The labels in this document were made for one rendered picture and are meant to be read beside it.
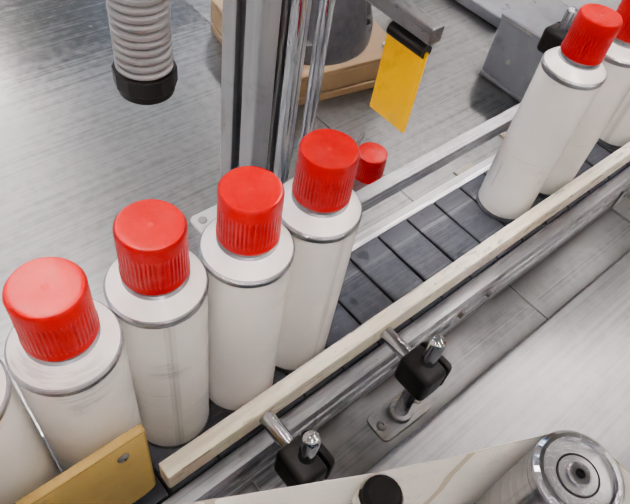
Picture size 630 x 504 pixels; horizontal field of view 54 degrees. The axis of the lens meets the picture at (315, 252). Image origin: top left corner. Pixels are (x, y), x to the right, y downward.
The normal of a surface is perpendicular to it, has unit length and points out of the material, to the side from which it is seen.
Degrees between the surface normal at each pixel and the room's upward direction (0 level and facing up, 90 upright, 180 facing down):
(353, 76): 90
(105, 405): 90
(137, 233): 2
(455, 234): 0
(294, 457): 0
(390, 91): 90
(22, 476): 90
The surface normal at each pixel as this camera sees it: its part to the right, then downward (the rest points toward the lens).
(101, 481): 0.64, 0.65
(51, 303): 0.11, -0.65
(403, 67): -0.76, 0.44
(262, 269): 0.41, 0.02
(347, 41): 0.58, 0.50
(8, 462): 0.85, 0.47
